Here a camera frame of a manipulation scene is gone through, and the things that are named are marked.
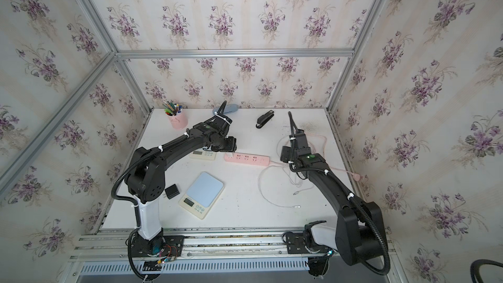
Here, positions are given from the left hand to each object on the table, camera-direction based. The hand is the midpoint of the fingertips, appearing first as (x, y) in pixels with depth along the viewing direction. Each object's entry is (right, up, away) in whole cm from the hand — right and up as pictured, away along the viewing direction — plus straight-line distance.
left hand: (232, 147), depth 93 cm
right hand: (+27, -1, -6) cm, 27 cm away
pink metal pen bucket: (-30, +13, +12) cm, 35 cm away
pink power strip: (+7, -6, +3) cm, 9 cm away
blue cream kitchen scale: (-13, -20, -8) cm, 25 cm away
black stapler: (+16, +15, +18) cm, 29 cm away
